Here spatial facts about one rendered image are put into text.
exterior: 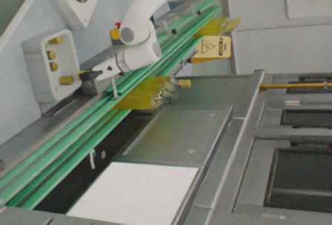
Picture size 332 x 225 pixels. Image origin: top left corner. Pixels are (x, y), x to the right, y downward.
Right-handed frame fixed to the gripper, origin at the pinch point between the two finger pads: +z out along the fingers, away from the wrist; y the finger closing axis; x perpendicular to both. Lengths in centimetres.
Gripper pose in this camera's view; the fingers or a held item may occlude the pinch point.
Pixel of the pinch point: (87, 75)
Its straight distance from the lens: 139.2
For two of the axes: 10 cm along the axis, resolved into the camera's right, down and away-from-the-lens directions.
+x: -3.9, -9.1, -1.3
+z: -8.3, 2.9, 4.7
